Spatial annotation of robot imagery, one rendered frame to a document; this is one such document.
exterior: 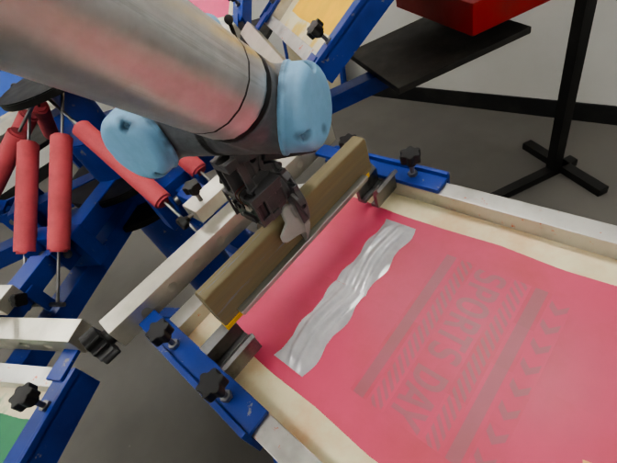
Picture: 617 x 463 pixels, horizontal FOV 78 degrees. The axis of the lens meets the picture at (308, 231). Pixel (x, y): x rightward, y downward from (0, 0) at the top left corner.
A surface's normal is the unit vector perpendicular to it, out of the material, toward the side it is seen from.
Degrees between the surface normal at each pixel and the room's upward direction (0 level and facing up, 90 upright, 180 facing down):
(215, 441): 0
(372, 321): 0
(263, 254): 90
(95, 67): 122
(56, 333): 0
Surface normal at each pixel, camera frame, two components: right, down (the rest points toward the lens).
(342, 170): 0.72, 0.32
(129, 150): -0.34, 0.74
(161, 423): -0.29, -0.66
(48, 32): 0.58, 0.76
